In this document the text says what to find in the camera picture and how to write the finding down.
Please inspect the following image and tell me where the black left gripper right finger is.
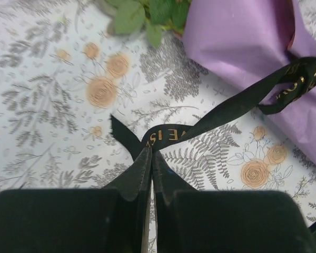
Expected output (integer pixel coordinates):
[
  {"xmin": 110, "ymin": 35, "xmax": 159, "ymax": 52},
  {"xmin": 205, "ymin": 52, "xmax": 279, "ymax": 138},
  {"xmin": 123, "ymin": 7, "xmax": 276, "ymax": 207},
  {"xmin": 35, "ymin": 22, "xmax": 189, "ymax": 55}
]
[{"xmin": 152, "ymin": 153, "xmax": 312, "ymax": 252}]

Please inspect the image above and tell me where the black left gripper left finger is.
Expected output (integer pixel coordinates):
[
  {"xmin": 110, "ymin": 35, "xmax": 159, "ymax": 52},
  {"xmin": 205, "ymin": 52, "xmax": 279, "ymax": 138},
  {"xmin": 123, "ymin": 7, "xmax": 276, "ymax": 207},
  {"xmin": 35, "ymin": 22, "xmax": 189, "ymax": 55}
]
[{"xmin": 0, "ymin": 148, "xmax": 152, "ymax": 252}]

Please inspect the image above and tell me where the black ribbon with gold text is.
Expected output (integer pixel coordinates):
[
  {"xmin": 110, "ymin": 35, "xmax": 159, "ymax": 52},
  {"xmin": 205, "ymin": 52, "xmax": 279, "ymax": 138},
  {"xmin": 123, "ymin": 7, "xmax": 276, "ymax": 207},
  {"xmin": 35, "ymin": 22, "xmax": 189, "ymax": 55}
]
[{"xmin": 110, "ymin": 56, "xmax": 316, "ymax": 162}]

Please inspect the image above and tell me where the purple wrapping paper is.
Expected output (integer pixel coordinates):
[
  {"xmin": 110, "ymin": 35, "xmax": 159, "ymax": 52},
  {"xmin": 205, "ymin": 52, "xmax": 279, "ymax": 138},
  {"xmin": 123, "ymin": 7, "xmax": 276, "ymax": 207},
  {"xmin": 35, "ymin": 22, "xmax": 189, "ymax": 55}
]
[{"xmin": 182, "ymin": 1, "xmax": 316, "ymax": 165}]

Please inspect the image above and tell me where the pink artificial flower bouquet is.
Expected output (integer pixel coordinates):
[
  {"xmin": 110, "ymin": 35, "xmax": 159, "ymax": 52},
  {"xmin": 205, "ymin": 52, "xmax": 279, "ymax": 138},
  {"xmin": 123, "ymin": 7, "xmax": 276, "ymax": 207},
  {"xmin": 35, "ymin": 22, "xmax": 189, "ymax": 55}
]
[{"xmin": 100, "ymin": 0, "xmax": 192, "ymax": 48}]

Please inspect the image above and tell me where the floral patterned table mat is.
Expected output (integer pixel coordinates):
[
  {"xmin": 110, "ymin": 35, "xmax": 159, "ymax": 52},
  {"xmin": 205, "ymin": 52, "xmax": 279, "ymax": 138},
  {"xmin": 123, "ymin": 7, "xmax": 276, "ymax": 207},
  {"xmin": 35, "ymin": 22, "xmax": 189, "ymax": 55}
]
[{"xmin": 0, "ymin": 1, "xmax": 316, "ymax": 252}]

